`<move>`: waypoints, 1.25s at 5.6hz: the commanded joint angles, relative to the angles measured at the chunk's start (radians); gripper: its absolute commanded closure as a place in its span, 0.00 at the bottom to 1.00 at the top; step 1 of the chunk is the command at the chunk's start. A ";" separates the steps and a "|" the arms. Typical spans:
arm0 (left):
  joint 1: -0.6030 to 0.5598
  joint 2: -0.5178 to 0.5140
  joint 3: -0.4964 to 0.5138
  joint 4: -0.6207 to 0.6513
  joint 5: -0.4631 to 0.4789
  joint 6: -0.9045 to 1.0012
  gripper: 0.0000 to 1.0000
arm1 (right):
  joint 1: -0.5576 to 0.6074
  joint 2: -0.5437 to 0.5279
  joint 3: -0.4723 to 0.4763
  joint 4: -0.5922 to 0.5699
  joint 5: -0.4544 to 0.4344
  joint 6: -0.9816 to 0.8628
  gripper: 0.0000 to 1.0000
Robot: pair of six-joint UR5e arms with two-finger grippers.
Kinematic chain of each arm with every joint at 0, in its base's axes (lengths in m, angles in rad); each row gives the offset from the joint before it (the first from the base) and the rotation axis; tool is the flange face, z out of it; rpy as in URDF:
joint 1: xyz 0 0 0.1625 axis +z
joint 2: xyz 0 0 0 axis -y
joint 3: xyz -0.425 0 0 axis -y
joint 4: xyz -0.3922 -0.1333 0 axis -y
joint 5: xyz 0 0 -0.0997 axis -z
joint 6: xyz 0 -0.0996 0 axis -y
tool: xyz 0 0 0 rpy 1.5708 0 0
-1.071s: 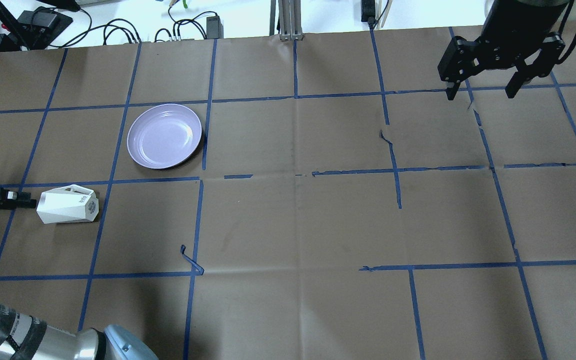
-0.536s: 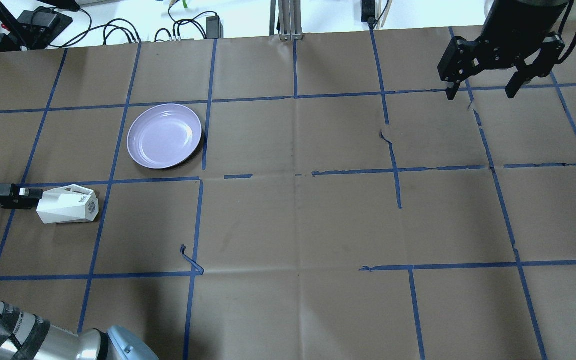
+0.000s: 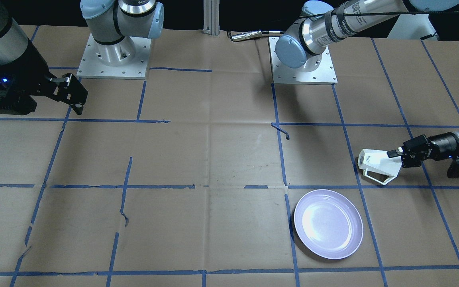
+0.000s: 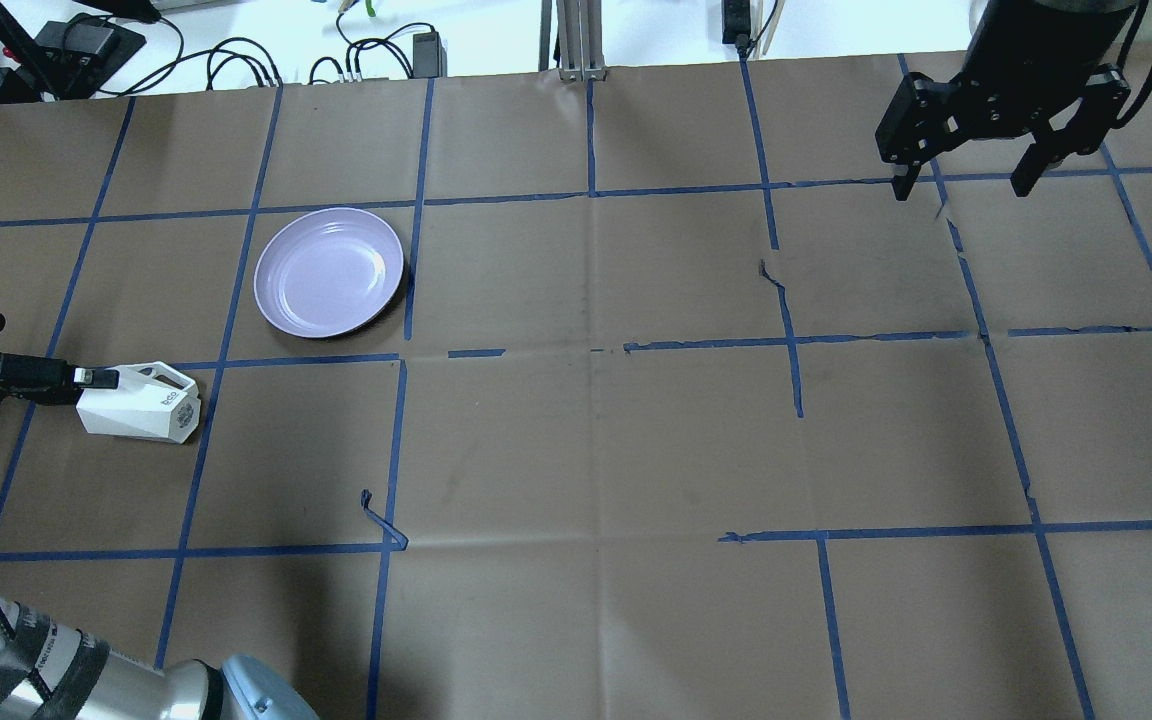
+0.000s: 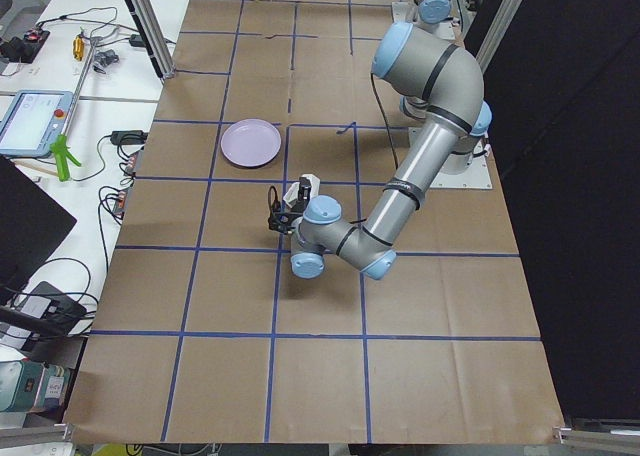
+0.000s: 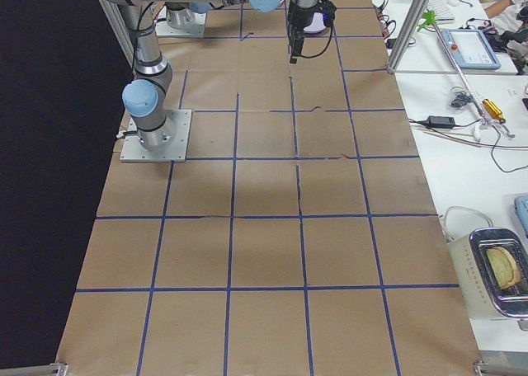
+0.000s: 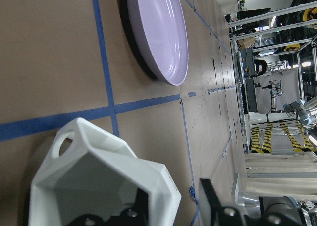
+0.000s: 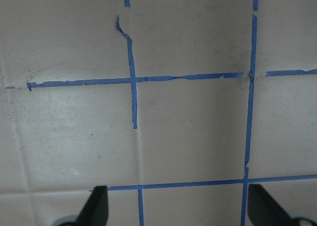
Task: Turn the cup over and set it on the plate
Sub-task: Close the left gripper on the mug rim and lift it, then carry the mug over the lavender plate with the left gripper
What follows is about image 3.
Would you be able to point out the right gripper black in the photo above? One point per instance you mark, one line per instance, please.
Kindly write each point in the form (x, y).
(31, 67)

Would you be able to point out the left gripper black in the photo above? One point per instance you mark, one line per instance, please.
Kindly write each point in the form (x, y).
(443, 142)

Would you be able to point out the white faceted mug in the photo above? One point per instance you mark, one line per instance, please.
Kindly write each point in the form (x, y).
(377, 166)

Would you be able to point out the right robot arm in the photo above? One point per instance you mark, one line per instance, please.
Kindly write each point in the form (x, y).
(109, 21)

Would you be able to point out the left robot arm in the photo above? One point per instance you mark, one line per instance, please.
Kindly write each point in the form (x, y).
(311, 34)

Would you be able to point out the lavender plate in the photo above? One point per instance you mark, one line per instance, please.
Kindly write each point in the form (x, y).
(328, 224)

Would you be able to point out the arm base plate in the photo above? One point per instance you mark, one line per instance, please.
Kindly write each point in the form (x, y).
(318, 70)
(128, 59)

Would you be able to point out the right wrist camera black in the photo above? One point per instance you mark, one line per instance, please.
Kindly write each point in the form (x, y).
(14, 98)

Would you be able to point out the aluminium frame post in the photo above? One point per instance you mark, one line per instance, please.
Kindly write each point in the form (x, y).
(211, 17)

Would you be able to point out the metal cable connector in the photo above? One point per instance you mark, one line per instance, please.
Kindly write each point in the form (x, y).
(248, 35)

